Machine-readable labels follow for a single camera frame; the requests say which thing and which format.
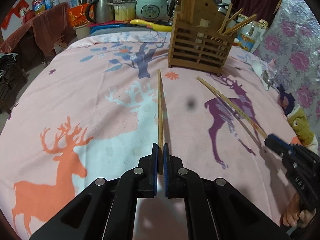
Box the person's right hand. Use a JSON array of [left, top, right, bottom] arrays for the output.
[[282, 193, 316, 228]]

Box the green plush toy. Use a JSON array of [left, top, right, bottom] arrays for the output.
[[287, 104, 318, 148]]

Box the metal spoon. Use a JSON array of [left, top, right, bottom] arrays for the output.
[[262, 70, 276, 89]]

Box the white ceramic spoon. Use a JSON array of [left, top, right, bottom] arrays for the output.
[[252, 60, 269, 91]]

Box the pink deer print tablecloth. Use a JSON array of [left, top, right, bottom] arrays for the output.
[[1, 31, 295, 239]]

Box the clear oil bottle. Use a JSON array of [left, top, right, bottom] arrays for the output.
[[237, 19, 268, 53]]

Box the brown wooden utensil holder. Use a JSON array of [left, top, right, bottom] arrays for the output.
[[168, 0, 234, 74]]

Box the silver black pressure cooker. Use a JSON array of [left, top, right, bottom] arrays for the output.
[[217, 3, 236, 17]]

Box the chair with clothes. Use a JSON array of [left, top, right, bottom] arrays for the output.
[[1, 53, 27, 114]]

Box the yellow frying pan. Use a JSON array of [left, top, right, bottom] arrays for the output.
[[130, 19, 172, 32]]

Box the mint green rice cooker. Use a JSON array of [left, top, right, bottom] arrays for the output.
[[136, 0, 168, 22]]

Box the red cloth covered table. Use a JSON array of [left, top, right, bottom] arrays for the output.
[[1, 3, 75, 56]]

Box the red gift box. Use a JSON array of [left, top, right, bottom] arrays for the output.
[[67, 3, 89, 27]]

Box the cream yellow pot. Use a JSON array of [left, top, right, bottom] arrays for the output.
[[108, 1, 136, 22]]

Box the stainless steel kettle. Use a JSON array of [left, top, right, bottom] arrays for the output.
[[85, 0, 114, 24]]

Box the large oil bottle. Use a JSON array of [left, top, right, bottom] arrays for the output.
[[31, 0, 46, 15]]

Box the floral purple wall sheet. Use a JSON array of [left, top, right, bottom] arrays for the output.
[[254, 0, 319, 133]]

